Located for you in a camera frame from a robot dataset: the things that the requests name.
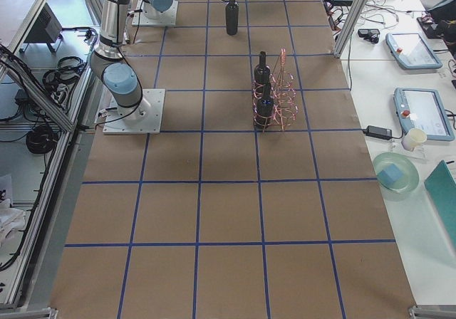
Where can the black power brick on table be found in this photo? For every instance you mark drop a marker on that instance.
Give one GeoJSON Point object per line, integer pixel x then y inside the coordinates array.
{"type": "Point", "coordinates": [378, 132]}

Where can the green glass plate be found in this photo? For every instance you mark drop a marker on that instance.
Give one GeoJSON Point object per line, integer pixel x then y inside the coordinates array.
{"type": "Point", "coordinates": [411, 178]}

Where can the copper wire wine basket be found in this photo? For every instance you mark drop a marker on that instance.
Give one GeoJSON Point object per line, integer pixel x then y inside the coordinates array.
{"type": "Point", "coordinates": [283, 94]}

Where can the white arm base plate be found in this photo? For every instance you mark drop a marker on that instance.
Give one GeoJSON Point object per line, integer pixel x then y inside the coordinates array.
{"type": "Point", "coordinates": [167, 18]}
{"type": "Point", "coordinates": [147, 118]}

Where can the teach pendant far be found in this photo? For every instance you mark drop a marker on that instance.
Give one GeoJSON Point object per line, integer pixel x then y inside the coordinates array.
{"type": "Point", "coordinates": [412, 51]}

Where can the black electronics box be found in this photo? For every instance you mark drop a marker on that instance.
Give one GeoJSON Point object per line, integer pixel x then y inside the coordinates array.
{"type": "Point", "coordinates": [46, 29]}

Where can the teal folder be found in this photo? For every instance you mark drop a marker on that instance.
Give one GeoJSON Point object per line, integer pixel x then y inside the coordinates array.
{"type": "Point", "coordinates": [440, 185]}

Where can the white paper cup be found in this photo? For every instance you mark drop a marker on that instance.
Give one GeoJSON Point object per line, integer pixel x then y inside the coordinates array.
{"type": "Point", "coordinates": [414, 138]}

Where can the blue foam cube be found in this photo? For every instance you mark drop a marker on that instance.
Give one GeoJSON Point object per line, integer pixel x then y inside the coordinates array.
{"type": "Point", "coordinates": [389, 174]}

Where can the teach pendant near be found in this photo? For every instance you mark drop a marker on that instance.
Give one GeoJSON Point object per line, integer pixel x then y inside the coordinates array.
{"type": "Point", "coordinates": [423, 109]}

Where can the dark wine bottle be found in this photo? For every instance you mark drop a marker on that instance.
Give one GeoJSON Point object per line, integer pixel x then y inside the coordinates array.
{"type": "Point", "coordinates": [232, 17]}

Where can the dark bottle at basket corner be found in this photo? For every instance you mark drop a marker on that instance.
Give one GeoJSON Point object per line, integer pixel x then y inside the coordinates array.
{"type": "Point", "coordinates": [264, 106]}

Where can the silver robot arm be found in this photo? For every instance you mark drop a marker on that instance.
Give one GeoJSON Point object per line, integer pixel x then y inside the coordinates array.
{"type": "Point", "coordinates": [110, 65]}
{"type": "Point", "coordinates": [153, 8]}

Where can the dark bottle under basket handle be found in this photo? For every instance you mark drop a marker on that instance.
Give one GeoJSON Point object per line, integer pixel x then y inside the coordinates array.
{"type": "Point", "coordinates": [261, 73]}

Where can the aluminium frame post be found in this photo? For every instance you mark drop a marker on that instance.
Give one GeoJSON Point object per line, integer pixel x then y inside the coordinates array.
{"type": "Point", "coordinates": [348, 27]}

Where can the teach pendant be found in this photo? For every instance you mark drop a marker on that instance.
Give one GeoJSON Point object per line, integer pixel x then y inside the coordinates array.
{"type": "Point", "coordinates": [412, 51]}
{"type": "Point", "coordinates": [423, 109]}

